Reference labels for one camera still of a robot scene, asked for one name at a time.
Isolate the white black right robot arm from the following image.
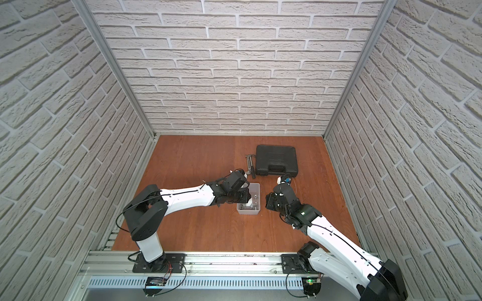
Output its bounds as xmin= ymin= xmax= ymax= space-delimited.
xmin=266 ymin=183 xmax=408 ymax=300

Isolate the translucent white storage box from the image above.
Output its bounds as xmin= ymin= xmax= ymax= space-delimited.
xmin=237 ymin=183 xmax=261 ymax=215

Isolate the grey metal pipe wrench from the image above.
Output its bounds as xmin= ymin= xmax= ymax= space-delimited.
xmin=246 ymin=154 xmax=256 ymax=179

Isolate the black plastic tool case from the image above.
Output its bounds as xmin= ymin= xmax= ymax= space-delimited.
xmin=255 ymin=145 xmax=299 ymax=178

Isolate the right small circuit board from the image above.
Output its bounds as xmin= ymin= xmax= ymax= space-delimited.
xmin=301 ymin=277 xmax=322 ymax=298

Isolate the small circuit board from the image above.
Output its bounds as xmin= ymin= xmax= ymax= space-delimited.
xmin=143 ymin=277 xmax=167 ymax=297
xmin=301 ymin=277 xmax=322 ymax=298

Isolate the left small circuit board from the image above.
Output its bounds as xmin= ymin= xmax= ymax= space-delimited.
xmin=143 ymin=277 xmax=167 ymax=297

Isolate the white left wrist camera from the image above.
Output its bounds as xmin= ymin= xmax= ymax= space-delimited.
xmin=236 ymin=169 xmax=248 ymax=178

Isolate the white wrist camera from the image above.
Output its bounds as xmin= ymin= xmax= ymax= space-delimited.
xmin=236 ymin=169 xmax=248 ymax=178
xmin=277 ymin=174 xmax=292 ymax=185

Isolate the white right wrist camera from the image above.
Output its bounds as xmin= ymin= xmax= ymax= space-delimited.
xmin=277 ymin=174 xmax=292 ymax=185

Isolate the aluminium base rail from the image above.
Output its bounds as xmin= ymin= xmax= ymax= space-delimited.
xmin=77 ymin=251 xmax=328 ymax=280

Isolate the white slotted cable duct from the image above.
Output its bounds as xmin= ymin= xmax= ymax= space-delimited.
xmin=86 ymin=276 xmax=355 ymax=290

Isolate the aluminium right corner post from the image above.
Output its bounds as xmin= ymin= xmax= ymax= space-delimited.
xmin=323 ymin=0 xmax=397 ymax=140

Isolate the aluminium corner post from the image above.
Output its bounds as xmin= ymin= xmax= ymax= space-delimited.
xmin=323 ymin=0 xmax=397 ymax=140
xmin=72 ymin=0 xmax=156 ymax=140

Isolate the aluminium left corner post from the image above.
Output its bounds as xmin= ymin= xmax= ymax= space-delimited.
xmin=72 ymin=0 xmax=156 ymax=140

